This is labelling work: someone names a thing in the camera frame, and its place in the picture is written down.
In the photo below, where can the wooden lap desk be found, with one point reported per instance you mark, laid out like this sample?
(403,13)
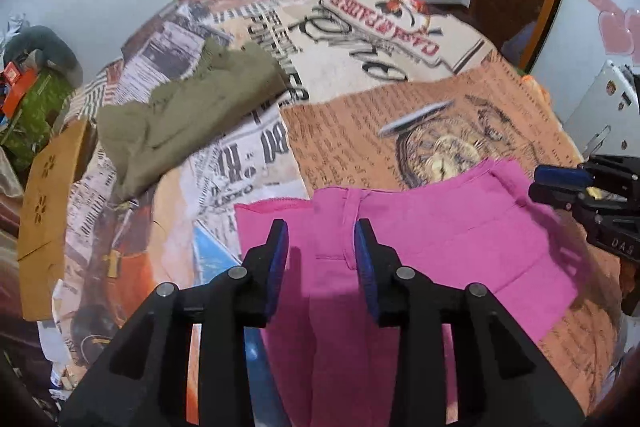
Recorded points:
(41,239)

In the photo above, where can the grey plush pillow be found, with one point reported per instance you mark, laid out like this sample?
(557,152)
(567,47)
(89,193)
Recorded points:
(46,49)

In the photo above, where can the orange box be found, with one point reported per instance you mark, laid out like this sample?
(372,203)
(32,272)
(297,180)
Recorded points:
(15,83)

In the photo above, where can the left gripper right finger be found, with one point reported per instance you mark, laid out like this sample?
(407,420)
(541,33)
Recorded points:
(502,378)

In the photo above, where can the olive green pants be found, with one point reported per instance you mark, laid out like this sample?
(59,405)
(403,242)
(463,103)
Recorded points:
(143,141)

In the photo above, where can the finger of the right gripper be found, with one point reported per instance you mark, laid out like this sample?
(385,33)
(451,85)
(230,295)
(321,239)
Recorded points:
(573,178)
(558,196)

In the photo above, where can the white wardrobe sliding door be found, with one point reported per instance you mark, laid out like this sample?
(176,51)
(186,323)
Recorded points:
(584,35)

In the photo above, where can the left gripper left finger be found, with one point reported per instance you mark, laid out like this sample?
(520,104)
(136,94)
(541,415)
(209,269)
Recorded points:
(141,378)

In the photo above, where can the pink pants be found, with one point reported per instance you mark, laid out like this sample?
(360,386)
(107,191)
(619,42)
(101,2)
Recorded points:
(332,365)

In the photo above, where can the white appliance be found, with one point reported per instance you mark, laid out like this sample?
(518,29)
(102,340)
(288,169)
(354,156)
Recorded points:
(606,121)

